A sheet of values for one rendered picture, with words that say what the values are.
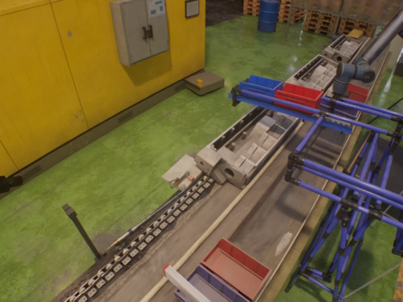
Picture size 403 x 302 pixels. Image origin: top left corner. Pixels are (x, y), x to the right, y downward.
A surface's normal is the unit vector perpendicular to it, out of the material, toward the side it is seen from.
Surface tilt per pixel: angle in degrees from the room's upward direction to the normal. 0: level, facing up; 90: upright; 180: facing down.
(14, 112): 90
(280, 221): 0
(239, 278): 0
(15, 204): 0
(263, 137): 32
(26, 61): 90
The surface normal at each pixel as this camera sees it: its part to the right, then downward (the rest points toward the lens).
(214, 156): 0.12, -0.33
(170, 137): 0.00, -0.75
